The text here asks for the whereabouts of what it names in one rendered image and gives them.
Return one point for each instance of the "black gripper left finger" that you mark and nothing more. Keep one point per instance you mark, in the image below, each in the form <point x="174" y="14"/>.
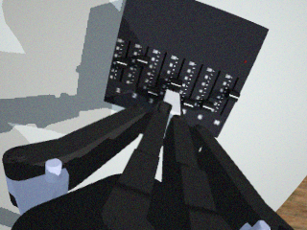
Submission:
<point x="38" y="172"/>

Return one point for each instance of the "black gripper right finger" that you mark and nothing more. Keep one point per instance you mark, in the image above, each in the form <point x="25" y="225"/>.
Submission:
<point x="236" y="200"/>

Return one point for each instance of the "black lighting desk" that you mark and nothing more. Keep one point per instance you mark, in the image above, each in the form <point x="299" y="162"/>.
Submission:
<point x="203" y="53"/>

